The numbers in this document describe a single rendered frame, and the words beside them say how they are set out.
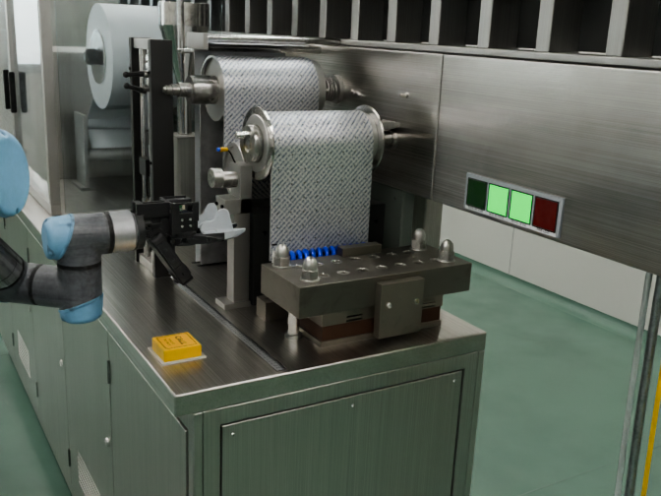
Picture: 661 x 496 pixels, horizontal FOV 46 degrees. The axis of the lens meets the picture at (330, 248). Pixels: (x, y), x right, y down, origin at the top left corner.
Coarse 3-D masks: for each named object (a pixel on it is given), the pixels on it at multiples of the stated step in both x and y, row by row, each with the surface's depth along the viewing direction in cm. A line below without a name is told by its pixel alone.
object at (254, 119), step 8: (248, 120) 157; (256, 120) 154; (264, 128) 151; (376, 128) 164; (264, 136) 152; (376, 136) 163; (264, 144) 152; (376, 144) 164; (264, 152) 152; (376, 152) 165; (264, 160) 153; (256, 168) 156
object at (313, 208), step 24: (312, 168) 157; (336, 168) 160; (360, 168) 163; (288, 192) 155; (312, 192) 158; (336, 192) 161; (360, 192) 164; (288, 216) 157; (312, 216) 160; (336, 216) 163; (360, 216) 166; (288, 240) 158; (312, 240) 161; (336, 240) 164; (360, 240) 167
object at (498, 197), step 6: (492, 186) 145; (492, 192) 145; (498, 192) 144; (504, 192) 142; (492, 198) 145; (498, 198) 144; (504, 198) 142; (492, 204) 145; (498, 204) 144; (504, 204) 143; (492, 210) 146; (498, 210) 144; (504, 210) 143
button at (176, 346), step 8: (168, 336) 142; (176, 336) 142; (184, 336) 142; (152, 344) 141; (160, 344) 138; (168, 344) 138; (176, 344) 138; (184, 344) 139; (192, 344) 139; (200, 344) 139; (160, 352) 137; (168, 352) 136; (176, 352) 137; (184, 352) 138; (192, 352) 138; (200, 352) 139; (168, 360) 137
